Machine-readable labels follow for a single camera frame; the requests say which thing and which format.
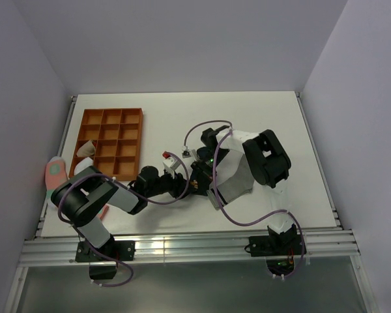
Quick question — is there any beige rolled sock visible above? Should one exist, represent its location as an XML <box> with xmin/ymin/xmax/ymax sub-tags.
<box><xmin>76</xmin><ymin>140</ymin><xmax>96</xmax><ymax>158</ymax></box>

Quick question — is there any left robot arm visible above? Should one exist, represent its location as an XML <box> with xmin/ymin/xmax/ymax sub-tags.
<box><xmin>51</xmin><ymin>166</ymin><xmax>189</xmax><ymax>260</ymax></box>

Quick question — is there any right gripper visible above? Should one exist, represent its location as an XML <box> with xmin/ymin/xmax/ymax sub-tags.
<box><xmin>191</xmin><ymin>148</ymin><xmax>231</xmax><ymax>194</ymax></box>

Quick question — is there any aluminium frame rail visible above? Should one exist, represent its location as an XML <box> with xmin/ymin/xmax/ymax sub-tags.
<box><xmin>18</xmin><ymin>229</ymin><xmax>360</xmax><ymax>267</ymax></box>

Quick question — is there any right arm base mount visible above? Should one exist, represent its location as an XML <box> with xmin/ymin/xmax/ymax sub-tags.
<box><xmin>244</xmin><ymin>224</ymin><xmax>307</xmax><ymax>277</ymax></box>

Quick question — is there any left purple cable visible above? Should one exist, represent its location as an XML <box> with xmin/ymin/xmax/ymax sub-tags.
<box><xmin>57</xmin><ymin>153</ymin><xmax>190</xmax><ymax>288</ymax></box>

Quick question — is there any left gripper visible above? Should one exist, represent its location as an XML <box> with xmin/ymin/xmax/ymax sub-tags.
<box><xmin>146</xmin><ymin>168</ymin><xmax>196</xmax><ymax>200</ymax></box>

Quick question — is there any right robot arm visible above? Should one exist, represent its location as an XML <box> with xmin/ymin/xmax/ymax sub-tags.
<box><xmin>189</xmin><ymin>126</ymin><xmax>297</xmax><ymax>254</ymax></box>

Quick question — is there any white rolled sock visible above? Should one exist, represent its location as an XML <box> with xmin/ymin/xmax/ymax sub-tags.
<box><xmin>73</xmin><ymin>157</ymin><xmax>94</xmax><ymax>175</ymax></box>

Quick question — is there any orange compartment tray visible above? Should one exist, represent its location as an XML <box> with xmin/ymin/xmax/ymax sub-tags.
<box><xmin>68</xmin><ymin>108</ymin><xmax>143</xmax><ymax>181</ymax></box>

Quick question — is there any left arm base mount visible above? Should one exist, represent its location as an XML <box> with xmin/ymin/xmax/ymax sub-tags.
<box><xmin>74</xmin><ymin>239</ymin><xmax>137</xmax><ymax>288</ymax></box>

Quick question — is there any grey striped sock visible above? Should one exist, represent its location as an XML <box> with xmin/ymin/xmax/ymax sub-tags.
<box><xmin>208</xmin><ymin>155</ymin><xmax>255</xmax><ymax>210</ymax></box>

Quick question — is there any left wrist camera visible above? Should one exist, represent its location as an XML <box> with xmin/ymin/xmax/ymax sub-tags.
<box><xmin>162</xmin><ymin>151</ymin><xmax>181</xmax><ymax>179</ymax></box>

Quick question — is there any pink green sock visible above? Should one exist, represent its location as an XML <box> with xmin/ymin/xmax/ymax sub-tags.
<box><xmin>45</xmin><ymin>156</ymin><xmax>68</xmax><ymax>209</ymax></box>

